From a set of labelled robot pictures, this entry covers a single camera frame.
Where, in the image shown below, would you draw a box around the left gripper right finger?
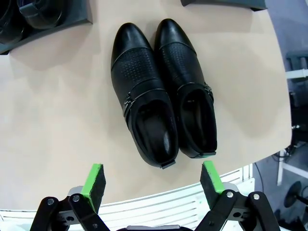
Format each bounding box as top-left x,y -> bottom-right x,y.
196,160 -> 281,231

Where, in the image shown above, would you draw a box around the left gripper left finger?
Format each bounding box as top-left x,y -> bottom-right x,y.
30,163 -> 107,231

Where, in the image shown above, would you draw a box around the black shiny dress shoe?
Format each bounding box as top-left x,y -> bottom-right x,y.
18,0 -> 69,30
0,0 -> 26,45

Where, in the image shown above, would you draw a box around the black shoe stand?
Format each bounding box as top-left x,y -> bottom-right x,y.
0,0 -> 94,55

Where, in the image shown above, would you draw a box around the white slatted panel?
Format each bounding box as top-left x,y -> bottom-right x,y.
0,162 -> 256,231

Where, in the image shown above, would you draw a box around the white desk leg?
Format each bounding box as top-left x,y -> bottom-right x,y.
276,149 -> 308,186

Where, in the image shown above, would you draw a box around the black chair base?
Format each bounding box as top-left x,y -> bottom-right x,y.
283,180 -> 308,209

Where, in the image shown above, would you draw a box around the black perforated buckle shoe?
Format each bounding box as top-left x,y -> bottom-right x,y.
110,22 -> 180,170
154,18 -> 218,159

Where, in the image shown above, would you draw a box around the dark flat slab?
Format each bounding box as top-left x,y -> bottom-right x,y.
180,0 -> 268,12

